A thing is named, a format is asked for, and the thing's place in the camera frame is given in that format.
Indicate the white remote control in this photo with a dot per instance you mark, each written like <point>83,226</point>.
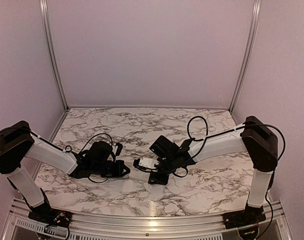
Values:
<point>139,175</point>

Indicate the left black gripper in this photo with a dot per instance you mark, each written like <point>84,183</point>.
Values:
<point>119,173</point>

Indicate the aluminium frame post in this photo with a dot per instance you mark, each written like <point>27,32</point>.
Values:
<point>247,55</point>
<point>51,51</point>

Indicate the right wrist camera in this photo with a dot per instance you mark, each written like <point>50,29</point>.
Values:
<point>145,163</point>

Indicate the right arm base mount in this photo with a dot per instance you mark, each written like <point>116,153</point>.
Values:
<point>240,218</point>

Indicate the right aluminium frame post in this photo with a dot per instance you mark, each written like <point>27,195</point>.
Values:
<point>247,55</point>

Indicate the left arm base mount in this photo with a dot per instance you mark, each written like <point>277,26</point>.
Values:
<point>44,213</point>

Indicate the front aluminium rail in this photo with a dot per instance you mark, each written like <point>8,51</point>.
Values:
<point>91,226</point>

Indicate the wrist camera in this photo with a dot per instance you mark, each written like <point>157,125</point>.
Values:
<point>118,149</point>
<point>145,163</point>

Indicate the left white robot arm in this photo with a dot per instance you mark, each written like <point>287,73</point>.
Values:
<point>18,142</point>

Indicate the left aluminium frame post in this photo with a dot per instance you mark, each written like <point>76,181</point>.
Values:
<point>51,51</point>

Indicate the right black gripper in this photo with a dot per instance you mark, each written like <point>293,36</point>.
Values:
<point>160,180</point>

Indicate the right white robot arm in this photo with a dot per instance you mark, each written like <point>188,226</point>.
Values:
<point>252,137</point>

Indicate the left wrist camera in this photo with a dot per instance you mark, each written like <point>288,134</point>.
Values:
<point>118,149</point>

